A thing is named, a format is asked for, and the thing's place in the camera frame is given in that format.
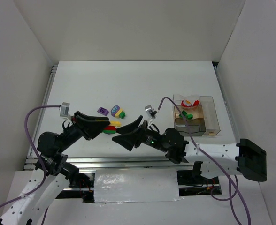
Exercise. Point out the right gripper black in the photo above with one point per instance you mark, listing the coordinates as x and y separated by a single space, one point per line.
138 135

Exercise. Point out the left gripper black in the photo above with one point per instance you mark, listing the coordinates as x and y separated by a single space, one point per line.
82 126

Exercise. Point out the long yellow lego plate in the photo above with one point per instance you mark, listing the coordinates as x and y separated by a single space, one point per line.
114 123

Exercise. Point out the red curved lego brick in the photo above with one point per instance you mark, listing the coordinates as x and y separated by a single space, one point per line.
111 128

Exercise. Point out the green square lego brick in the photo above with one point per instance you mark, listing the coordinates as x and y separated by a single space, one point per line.
189 116
182 114

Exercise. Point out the small red lego brick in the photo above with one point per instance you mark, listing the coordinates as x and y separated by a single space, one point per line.
196 103

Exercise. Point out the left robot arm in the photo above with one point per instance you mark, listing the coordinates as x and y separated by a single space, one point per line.
52 172

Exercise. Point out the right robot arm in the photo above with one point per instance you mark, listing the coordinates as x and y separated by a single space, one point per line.
209 160

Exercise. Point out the purple sloped lego brick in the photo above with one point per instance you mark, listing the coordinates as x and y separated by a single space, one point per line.
103 111

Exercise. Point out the small green lego brick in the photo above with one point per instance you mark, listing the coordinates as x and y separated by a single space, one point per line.
122 115

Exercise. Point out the yellow half round lego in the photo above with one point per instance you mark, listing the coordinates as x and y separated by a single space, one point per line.
118 113

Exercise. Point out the purple round flower lego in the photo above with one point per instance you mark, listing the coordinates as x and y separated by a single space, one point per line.
114 110

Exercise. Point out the white taped panel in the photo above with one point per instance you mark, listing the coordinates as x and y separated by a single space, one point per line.
138 185

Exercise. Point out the red flower lego piece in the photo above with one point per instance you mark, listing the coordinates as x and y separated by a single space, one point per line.
185 104

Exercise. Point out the clear plastic container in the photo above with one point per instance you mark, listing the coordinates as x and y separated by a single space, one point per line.
192 98

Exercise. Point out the amber plastic container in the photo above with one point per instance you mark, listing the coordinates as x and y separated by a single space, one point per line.
193 115

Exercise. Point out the tall smoky plastic container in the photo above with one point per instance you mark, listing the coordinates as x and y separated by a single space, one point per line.
210 116

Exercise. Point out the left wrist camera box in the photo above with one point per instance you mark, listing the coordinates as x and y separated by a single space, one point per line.
64 110

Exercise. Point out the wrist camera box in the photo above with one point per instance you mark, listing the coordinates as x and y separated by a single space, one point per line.
150 111
64 110

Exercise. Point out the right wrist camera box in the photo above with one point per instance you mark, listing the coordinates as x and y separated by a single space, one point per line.
150 111

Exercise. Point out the aluminium front rail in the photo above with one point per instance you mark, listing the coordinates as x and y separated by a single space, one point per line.
124 163

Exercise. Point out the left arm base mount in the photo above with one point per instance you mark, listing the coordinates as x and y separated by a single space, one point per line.
83 190

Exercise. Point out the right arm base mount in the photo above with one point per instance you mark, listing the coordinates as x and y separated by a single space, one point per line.
191 183

